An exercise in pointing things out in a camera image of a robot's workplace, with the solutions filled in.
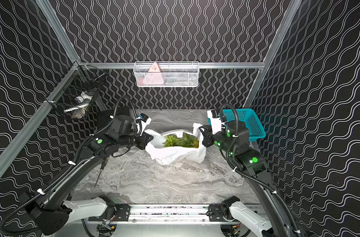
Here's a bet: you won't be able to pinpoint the yellow pineapple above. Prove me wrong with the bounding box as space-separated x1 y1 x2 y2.
163 133 199 148

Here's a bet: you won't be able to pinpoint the white plastic bag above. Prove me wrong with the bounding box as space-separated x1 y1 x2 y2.
145 123 207 166

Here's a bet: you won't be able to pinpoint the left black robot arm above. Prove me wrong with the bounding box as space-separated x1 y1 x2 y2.
0 107 153 236

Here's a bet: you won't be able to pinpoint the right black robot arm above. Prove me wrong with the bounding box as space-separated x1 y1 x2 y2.
199 104 306 237

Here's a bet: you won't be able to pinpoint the yellow black screwdriver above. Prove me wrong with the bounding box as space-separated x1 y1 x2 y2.
94 158 109 187

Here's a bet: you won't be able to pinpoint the black tool case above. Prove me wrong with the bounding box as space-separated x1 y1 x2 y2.
97 106 130 130

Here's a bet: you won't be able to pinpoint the teal plastic basket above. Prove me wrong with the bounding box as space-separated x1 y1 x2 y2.
207 108 266 142

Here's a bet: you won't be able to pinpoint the pink triangle card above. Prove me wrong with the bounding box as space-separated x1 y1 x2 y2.
143 62 164 86

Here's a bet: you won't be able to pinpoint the items in black basket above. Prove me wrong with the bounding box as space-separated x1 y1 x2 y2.
64 92 93 119

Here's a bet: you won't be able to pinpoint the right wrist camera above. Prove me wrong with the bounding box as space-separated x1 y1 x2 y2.
207 109 223 135

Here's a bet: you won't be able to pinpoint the white wire mesh basket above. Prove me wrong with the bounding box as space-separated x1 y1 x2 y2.
133 61 200 87

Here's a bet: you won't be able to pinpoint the metal base rail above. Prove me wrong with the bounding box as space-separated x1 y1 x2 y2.
87 203 250 223

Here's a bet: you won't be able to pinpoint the black wire basket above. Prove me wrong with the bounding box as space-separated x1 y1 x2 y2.
47 61 106 120

